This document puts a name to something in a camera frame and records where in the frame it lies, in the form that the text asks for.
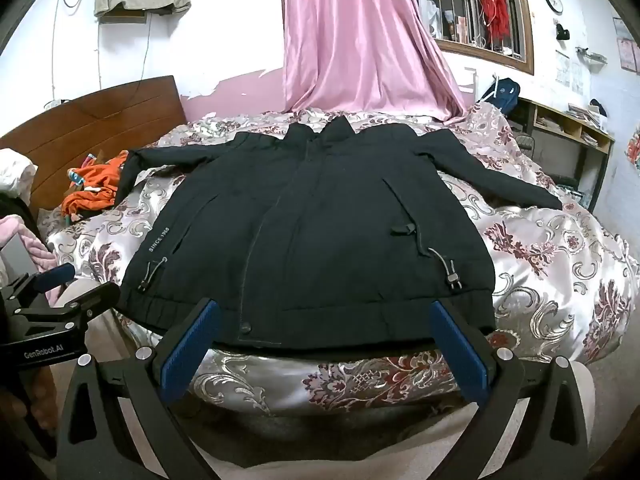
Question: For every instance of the pink fluffy cloth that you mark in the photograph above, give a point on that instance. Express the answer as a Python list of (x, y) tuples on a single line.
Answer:
[(35, 247)]

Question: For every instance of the black jacket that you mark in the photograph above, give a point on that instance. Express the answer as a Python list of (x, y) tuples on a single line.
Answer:
[(325, 235)]

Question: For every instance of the red garment at window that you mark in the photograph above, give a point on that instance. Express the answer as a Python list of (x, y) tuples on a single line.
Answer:
[(494, 7)]

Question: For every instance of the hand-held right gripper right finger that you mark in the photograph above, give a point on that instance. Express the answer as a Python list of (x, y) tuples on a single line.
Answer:
[(460, 355)]

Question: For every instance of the black mesh chair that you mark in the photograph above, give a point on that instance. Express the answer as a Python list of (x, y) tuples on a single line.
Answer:
[(527, 145)]

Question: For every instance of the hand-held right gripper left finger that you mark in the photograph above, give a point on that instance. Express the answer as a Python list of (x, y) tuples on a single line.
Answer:
[(192, 350)]

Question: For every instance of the barred wooden window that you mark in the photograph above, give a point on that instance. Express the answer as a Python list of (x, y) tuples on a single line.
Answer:
[(524, 35)]

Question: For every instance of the floral satin quilt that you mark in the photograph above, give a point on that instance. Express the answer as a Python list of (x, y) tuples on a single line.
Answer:
[(540, 260)]

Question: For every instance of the wooden headboard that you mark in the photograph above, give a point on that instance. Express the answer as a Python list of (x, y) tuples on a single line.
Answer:
[(100, 125)]

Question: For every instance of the wooden wall shelf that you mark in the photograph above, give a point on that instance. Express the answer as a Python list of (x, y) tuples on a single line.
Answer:
[(120, 16)]

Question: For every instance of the white power strip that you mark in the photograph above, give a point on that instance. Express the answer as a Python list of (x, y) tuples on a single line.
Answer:
[(54, 104)]

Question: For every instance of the pink wall certificate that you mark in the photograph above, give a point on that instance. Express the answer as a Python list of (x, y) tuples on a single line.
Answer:
[(628, 54)]

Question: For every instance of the orange garment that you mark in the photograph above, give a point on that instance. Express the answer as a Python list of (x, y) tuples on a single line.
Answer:
[(95, 190)]

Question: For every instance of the black wall ornament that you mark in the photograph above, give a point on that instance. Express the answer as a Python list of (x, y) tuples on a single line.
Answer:
[(563, 33)]

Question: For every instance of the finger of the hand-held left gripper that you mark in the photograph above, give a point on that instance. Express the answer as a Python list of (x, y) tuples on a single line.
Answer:
[(95, 302), (52, 277)]

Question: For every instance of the round wall clock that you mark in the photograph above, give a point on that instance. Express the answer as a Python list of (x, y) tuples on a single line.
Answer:
[(554, 2)]

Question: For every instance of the red floral wall sticker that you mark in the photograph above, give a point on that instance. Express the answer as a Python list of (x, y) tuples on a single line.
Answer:
[(634, 147)]

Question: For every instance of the wooden shelf desk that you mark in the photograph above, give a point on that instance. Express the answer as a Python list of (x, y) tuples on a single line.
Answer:
[(605, 175)]

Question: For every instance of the metal wall rack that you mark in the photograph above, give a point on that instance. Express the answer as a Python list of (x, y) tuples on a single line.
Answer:
[(591, 55)]

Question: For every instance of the wall calendar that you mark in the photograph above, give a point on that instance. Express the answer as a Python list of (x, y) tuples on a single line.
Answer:
[(570, 72)]

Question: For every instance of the dark blue backpack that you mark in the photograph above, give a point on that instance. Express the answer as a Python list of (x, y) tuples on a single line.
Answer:
[(502, 95)]

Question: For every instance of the white bedding bundle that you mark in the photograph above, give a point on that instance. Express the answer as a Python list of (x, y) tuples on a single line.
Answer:
[(15, 170)]

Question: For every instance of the pink curtain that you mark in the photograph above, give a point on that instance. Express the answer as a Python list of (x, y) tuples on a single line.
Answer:
[(360, 35)]

